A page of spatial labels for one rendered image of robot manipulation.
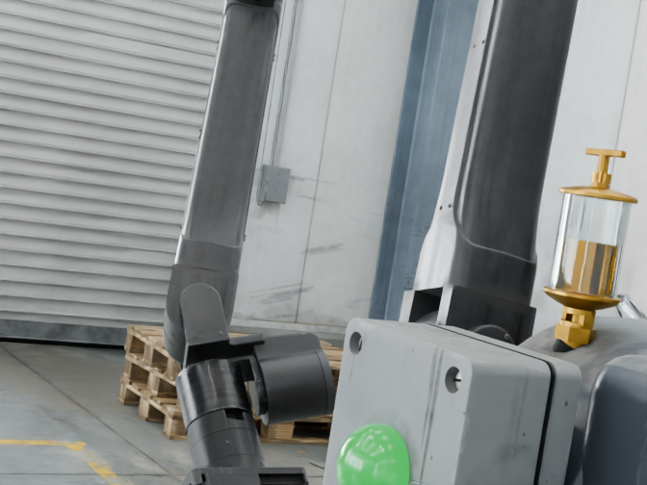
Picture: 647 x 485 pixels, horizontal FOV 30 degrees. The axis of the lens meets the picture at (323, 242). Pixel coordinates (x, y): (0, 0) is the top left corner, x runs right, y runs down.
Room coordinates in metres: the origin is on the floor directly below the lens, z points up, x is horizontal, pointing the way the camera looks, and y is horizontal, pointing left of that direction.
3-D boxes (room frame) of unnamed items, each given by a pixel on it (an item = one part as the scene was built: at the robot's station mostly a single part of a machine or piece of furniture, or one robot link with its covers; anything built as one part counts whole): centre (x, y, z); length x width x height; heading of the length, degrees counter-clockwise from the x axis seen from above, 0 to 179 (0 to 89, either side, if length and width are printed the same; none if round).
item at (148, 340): (6.46, 0.27, 0.36); 1.20 x 0.82 x 0.14; 116
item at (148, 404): (6.49, 0.26, 0.07); 1.20 x 0.82 x 0.14; 118
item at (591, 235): (0.45, -0.10, 1.37); 0.03 x 0.02 x 0.03; 30
